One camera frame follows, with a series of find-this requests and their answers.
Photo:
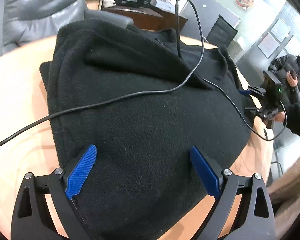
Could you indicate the dark wooden desk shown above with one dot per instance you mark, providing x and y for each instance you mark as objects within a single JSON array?
[{"x": 151, "y": 18}]

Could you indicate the operator right hand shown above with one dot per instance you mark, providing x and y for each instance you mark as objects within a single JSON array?
[{"x": 280, "y": 117}]

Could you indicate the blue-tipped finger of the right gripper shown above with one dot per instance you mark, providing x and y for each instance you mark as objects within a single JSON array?
[{"x": 246, "y": 92}]

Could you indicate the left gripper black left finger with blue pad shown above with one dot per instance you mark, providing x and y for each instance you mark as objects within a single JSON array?
[{"x": 31, "y": 216}]

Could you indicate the grey leather armchair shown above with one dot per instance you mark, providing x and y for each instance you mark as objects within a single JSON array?
[{"x": 26, "y": 21}]

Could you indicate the seated man in black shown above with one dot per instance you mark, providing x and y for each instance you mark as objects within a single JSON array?
[{"x": 287, "y": 70}]

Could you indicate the black fleece jacket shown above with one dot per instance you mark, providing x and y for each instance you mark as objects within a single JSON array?
[{"x": 143, "y": 181}]

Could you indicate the grey cabinet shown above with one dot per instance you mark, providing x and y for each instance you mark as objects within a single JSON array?
[{"x": 208, "y": 12}]

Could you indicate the black mesh office chair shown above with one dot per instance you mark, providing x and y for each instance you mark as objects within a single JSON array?
[{"x": 222, "y": 33}]

